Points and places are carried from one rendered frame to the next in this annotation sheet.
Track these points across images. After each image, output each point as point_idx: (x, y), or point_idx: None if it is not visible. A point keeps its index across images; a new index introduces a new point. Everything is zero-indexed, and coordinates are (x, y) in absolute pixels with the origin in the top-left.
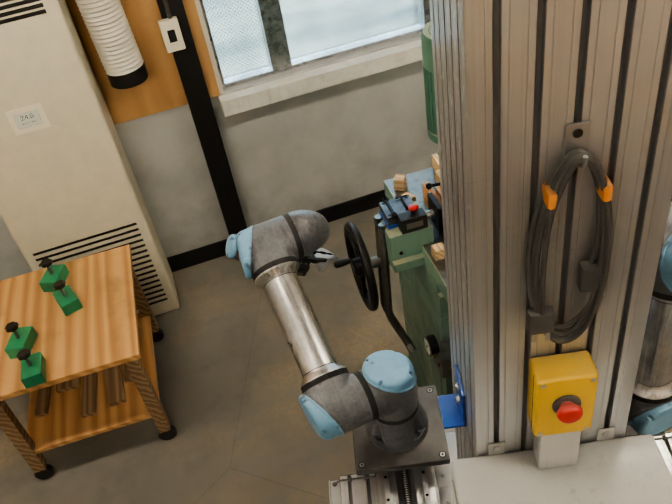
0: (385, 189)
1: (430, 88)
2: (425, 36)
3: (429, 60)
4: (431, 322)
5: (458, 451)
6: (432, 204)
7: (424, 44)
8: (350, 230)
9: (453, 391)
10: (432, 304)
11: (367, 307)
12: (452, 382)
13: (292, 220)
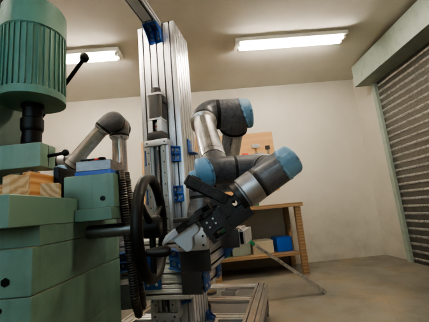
0: (15, 208)
1: (65, 54)
2: (61, 12)
3: (66, 32)
4: (108, 299)
5: (188, 198)
6: (67, 173)
7: (64, 18)
8: (152, 175)
9: (184, 165)
10: (111, 262)
11: (165, 263)
12: (183, 162)
13: (212, 108)
